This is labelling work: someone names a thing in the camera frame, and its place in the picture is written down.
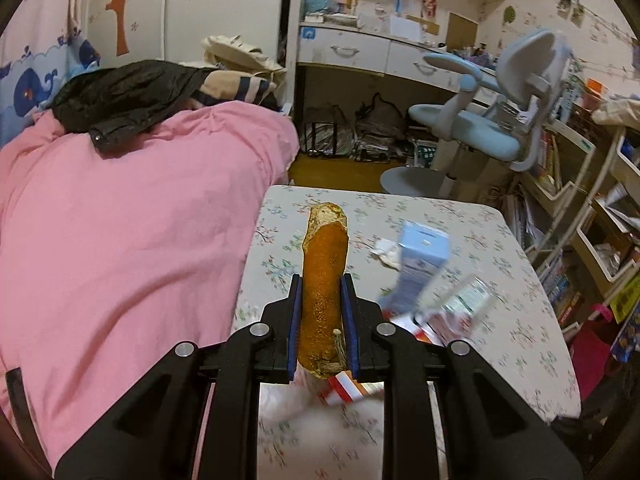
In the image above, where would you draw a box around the black jacket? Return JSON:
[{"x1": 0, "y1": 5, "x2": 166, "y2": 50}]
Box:
[{"x1": 50, "y1": 59, "x2": 221, "y2": 153}]

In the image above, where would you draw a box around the red white wrapper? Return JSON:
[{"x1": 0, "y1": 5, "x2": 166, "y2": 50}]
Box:
[{"x1": 320, "y1": 310, "x2": 446, "y2": 407}]

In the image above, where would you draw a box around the white bookshelf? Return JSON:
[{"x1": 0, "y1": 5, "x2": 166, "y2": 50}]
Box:
[{"x1": 500, "y1": 80, "x2": 640, "y2": 321}]

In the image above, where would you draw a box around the white desk with drawers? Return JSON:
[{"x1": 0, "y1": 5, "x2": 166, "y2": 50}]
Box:
[{"x1": 297, "y1": 20, "x2": 501, "y2": 96}]

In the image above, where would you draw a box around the clear plastic bottle green label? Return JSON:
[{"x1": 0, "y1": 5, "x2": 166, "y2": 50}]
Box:
[{"x1": 425, "y1": 276, "x2": 493, "y2": 346}]

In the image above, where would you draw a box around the crumpled white tissue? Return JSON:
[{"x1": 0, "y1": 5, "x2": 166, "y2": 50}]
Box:
[{"x1": 369, "y1": 238, "x2": 403, "y2": 267}]

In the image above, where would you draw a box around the pink bag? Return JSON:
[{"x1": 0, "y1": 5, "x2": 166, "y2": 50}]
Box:
[{"x1": 567, "y1": 305, "x2": 617, "y2": 401}]

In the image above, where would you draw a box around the light blue desk chair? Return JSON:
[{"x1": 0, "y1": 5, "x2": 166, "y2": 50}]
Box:
[{"x1": 380, "y1": 27, "x2": 573, "y2": 206}]

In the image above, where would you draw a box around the floral tablecloth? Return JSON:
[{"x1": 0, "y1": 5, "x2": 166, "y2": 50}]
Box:
[{"x1": 234, "y1": 185, "x2": 582, "y2": 480}]

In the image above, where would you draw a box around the blue paper carton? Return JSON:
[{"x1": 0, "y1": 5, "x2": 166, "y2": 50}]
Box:
[{"x1": 377, "y1": 221, "x2": 451, "y2": 318}]

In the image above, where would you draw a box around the white wardrobe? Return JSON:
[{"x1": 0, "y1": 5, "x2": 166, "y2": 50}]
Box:
[{"x1": 70, "y1": 0, "x2": 293, "y2": 68}]

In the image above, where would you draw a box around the white plastic bag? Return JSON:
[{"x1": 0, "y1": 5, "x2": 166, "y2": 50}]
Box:
[{"x1": 259, "y1": 367, "x2": 331, "y2": 423}]

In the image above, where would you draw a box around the beige tote bag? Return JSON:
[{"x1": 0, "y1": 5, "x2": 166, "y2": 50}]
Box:
[{"x1": 201, "y1": 35, "x2": 288, "y2": 81}]

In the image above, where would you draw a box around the pink printed curtain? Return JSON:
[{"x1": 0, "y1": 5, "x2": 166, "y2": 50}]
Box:
[{"x1": 0, "y1": 0, "x2": 76, "y2": 68}]

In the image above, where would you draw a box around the pink blanket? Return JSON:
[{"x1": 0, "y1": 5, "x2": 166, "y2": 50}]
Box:
[{"x1": 0, "y1": 101, "x2": 301, "y2": 471}]

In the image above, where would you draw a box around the stack of newspapers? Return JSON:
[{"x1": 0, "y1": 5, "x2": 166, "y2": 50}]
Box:
[{"x1": 352, "y1": 95, "x2": 415, "y2": 163}]

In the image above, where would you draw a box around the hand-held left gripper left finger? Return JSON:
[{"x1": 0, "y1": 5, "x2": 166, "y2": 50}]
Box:
[{"x1": 54, "y1": 275, "x2": 303, "y2": 480}]

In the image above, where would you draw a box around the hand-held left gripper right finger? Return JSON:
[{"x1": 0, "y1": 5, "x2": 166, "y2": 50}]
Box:
[{"x1": 340, "y1": 274, "x2": 583, "y2": 480}]

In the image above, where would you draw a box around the beige navy striped cloth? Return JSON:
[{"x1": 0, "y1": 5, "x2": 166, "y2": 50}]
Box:
[{"x1": 192, "y1": 69, "x2": 278, "y2": 108}]

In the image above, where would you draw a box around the brown cork board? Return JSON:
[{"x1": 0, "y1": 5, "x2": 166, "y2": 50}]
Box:
[{"x1": 446, "y1": 12, "x2": 480, "y2": 51}]

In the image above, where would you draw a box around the green basket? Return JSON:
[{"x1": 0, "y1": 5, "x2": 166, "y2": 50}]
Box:
[{"x1": 412, "y1": 142, "x2": 439, "y2": 168}]

